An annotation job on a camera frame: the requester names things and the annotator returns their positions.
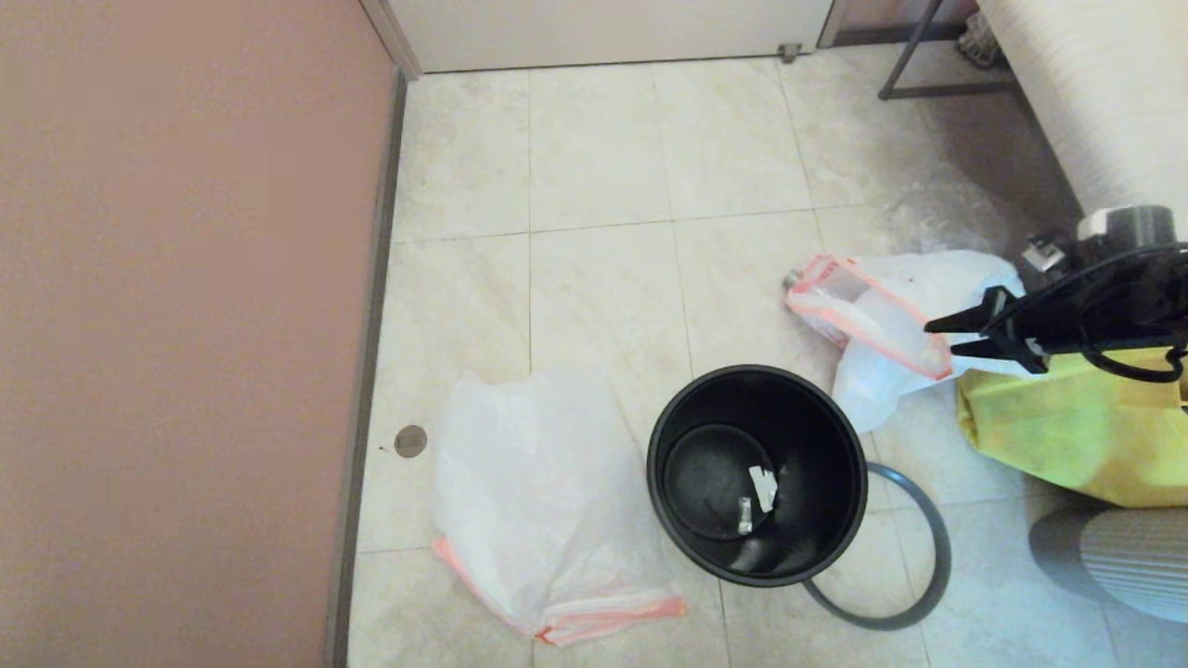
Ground used trash bag red print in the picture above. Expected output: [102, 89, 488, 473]
[784, 249, 1027, 435]

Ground grey bin ring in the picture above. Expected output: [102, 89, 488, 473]
[803, 462, 952, 632]

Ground white trash bag pink drawstring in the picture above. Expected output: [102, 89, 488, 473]
[432, 371, 688, 648]

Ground yellow fabric bag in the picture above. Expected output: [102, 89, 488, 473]
[956, 351, 1188, 509]

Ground clear plastic bag dark contents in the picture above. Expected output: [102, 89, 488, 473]
[891, 176, 1050, 270]

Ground black round trash bin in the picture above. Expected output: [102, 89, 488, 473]
[647, 365, 869, 587]

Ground cream textured table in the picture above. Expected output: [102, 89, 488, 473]
[975, 0, 1188, 219]

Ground white ribbed cylinder container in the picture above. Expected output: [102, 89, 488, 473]
[1027, 508, 1188, 624]

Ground grey patterned slipper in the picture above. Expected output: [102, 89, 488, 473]
[956, 14, 1003, 71]

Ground white door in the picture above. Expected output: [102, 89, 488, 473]
[385, 0, 836, 77]

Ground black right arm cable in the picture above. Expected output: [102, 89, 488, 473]
[984, 243, 1188, 383]

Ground grey metal frame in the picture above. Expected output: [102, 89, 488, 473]
[877, 0, 1022, 103]

